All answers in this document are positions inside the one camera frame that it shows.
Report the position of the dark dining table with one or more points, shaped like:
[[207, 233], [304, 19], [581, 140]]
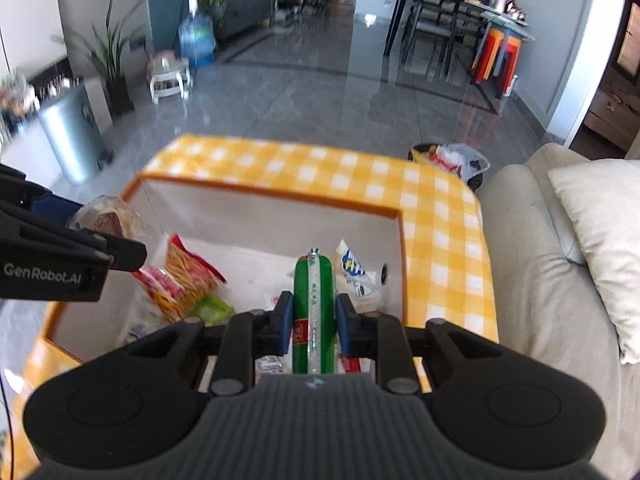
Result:
[[471, 10]]

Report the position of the silver pedal trash bin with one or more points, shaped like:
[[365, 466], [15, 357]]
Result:
[[74, 136]]

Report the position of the red Mimi fries bag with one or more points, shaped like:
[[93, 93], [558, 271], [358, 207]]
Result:
[[181, 282]]

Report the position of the green label nut packet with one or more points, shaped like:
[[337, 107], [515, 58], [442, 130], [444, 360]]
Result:
[[212, 311]]

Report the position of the potted green plant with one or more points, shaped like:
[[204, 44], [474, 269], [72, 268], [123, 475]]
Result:
[[104, 53]]

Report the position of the orange red stacked stools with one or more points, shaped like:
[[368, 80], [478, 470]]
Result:
[[497, 57]]

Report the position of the orange cardboard box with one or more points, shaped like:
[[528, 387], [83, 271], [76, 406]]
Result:
[[252, 236]]

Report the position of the small clear red snack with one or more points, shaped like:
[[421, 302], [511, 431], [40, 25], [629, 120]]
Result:
[[112, 222]]

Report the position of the white blue logo snack bag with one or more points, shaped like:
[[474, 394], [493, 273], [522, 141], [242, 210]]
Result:
[[351, 279]]

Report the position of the green sausage stick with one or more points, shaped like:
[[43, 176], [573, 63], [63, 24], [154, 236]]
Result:
[[314, 323]]

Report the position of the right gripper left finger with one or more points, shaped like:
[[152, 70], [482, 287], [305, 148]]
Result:
[[246, 338]]

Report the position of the beige sofa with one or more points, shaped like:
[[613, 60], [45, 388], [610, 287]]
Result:
[[547, 305]]

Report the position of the white tv cabinet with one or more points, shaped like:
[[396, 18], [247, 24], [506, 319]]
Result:
[[30, 152]]

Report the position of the white cushion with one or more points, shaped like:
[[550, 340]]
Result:
[[601, 199]]

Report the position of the clear white candy packet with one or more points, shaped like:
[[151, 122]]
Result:
[[143, 317]]

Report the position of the blue water jug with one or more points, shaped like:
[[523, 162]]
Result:
[[196, 37]]

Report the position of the black bin with bag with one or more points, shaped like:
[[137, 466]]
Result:
[[465, 162]]

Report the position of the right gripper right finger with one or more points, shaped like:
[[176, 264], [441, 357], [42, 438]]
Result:
[[382, 339]]

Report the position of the yellow checkered tablecloth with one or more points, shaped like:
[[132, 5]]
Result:
[[144, 410]]

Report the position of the black dining chair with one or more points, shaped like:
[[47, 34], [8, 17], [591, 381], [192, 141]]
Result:
[[437, 18]]

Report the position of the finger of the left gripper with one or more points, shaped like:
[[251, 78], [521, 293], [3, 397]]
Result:
[[55, 208]]

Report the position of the small white rolling stool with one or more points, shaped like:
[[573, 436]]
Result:
[[168, 75]]

